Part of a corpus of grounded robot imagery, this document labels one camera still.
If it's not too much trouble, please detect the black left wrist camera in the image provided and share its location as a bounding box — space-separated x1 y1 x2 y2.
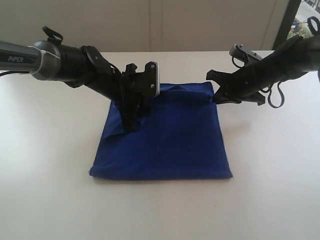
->
135 61 160 98

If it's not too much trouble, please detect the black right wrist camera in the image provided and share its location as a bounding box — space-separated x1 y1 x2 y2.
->
229 44 263 69

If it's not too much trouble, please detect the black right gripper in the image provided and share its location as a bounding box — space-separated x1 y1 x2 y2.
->
206 59 278 105

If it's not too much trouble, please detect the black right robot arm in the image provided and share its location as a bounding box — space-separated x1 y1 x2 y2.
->
206 35 320 106

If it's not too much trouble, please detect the dark window frame post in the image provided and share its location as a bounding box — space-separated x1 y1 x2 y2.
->
272 0 301 50

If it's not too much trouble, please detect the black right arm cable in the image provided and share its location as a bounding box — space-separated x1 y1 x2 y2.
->
231 16 320 109

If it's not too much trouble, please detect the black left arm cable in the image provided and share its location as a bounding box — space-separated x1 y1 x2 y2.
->
0 25 121 78

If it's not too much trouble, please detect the blue microfibre towel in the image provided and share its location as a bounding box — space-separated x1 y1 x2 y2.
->
89 81 233 181

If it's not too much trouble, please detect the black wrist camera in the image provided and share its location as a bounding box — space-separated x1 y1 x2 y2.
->
135 61 160 98
229 44 263 69

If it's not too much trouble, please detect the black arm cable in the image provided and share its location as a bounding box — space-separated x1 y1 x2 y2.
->
0 25 121 78
231 16 320 109

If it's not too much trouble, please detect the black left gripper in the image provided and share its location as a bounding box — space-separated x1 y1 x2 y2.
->
84 63 152 132

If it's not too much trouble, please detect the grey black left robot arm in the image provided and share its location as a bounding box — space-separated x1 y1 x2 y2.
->
0 40 160 131

